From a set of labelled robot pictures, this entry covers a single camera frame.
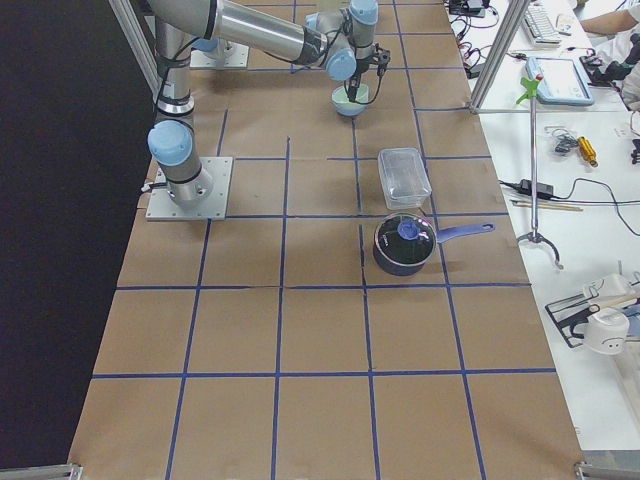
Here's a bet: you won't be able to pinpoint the black wire rack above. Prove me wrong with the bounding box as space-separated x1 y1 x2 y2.
544 294 592 349

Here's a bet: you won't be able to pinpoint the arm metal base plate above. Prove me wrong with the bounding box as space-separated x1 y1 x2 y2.
145 157 234 221
190 43 249 70

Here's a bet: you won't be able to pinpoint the clear plastic food container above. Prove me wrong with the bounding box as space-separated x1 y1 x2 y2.
378 147 432 210

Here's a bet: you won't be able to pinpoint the green bowl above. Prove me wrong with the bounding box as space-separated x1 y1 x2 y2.
330 83 371 114

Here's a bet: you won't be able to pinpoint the metal reacher grabber tool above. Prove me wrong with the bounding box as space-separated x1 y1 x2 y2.
516 74 564 270

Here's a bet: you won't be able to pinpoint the black power adapter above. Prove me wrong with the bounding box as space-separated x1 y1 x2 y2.
518 179 554 200

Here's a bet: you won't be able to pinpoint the yellow handled tool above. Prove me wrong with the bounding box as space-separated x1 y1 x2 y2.
577 136 598 168

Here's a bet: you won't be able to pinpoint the aluminium frame post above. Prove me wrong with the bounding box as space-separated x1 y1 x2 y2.
469 0 528 114

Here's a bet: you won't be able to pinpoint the blue pot with glass lid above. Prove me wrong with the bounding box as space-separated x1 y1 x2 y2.
372 213 496 276

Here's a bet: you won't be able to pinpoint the blue bowl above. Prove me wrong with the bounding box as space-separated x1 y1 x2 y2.
331 97 367 117

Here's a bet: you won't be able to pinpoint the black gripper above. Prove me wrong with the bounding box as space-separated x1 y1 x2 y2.
346 47 379 102

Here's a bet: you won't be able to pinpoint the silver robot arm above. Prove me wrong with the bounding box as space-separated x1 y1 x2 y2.
192 38 234 58
147 1 391 213

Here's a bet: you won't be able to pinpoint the wooden chopsticks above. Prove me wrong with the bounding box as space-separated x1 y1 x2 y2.
510 199 584 212

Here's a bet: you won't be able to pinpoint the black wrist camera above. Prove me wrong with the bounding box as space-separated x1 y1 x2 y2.
373 44 391 78

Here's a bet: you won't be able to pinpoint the white cup with face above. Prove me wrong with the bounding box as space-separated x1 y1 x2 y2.
584 307 629 355

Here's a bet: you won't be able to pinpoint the blue teach pendant tablet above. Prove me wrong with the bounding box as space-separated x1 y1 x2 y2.
525 57 594 106

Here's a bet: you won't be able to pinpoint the white keyboard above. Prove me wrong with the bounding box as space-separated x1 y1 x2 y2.
523 3 561 47

